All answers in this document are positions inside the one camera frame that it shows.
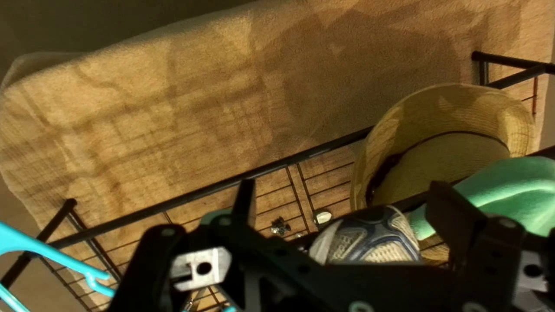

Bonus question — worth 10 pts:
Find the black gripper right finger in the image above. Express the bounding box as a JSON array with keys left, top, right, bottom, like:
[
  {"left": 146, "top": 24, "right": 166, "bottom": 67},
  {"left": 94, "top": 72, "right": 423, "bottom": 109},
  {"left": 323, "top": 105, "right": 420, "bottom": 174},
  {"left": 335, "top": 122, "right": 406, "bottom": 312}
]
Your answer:
[{"left": 427, "top": 178, "right": 555, "bottom": 312}]

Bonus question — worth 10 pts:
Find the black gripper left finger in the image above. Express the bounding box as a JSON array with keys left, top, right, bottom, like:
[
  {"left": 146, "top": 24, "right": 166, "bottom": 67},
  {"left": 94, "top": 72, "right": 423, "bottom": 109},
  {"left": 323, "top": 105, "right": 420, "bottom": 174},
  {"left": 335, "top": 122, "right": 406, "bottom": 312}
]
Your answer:
[{"left": 107, "top": 221, "right": 234, "bottom": 312}]

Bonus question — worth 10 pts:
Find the green towel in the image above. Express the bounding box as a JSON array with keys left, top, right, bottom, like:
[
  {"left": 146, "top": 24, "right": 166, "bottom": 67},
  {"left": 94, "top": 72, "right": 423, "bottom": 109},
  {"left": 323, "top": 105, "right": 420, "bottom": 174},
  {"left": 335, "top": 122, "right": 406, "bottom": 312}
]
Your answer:
[{"left": 411, "top": 154, "right": 555, "bottom": 242}]

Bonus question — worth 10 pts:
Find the black metal shoe rack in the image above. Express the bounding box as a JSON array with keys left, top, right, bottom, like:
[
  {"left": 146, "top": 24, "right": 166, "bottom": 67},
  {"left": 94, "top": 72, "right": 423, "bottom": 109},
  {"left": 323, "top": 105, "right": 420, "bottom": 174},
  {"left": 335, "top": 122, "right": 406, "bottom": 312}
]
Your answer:
[{"left": 0, "top": 50, "right": 555, "bottom": 312}]

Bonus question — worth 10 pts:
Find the teal plastic hanger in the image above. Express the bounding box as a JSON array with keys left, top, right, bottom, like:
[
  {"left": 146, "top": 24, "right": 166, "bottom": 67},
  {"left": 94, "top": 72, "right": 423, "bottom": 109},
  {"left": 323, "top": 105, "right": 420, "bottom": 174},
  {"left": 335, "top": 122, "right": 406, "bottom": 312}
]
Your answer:
[{"left": 0, "top": 220, "right": 118, "bottom": 312}]

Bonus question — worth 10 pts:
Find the grey blue sneaker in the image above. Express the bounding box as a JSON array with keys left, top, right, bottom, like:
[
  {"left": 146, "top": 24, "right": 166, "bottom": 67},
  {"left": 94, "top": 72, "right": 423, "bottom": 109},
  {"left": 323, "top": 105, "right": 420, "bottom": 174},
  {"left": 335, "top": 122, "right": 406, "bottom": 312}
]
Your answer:
[{"left": 307, "top": 204, "right": 423, "bottom": 266}]

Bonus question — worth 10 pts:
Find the straw hat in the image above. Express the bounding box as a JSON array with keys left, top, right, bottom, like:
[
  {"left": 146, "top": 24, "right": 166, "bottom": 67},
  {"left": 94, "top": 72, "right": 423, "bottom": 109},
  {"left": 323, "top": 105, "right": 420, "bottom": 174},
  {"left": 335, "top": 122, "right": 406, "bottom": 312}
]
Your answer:
[{"left": 350, "top": 81, "right": 538, "bottom": 213}]

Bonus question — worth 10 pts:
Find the black wire rack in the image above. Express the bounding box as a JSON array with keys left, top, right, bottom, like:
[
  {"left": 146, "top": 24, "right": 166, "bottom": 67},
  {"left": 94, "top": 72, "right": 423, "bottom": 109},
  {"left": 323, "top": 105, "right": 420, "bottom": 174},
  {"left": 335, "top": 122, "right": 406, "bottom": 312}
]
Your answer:
[{"left": 0, "top": 0, "right": 555, "bottom": 312}]

